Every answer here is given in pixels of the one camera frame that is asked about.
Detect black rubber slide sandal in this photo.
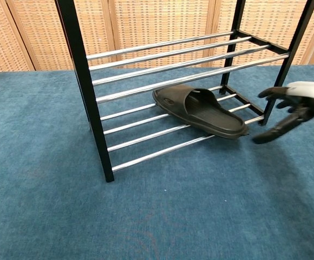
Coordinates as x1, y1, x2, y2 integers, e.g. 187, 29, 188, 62
152, 83, 250, 140

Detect black shoe rack chrome bars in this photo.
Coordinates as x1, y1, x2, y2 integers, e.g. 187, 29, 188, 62
54, 0, 314, 183

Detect blue carpet table cover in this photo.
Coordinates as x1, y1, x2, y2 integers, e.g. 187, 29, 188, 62
0, 64, 314, 260

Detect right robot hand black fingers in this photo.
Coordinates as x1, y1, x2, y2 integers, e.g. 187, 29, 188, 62
252, 81, 314, 149

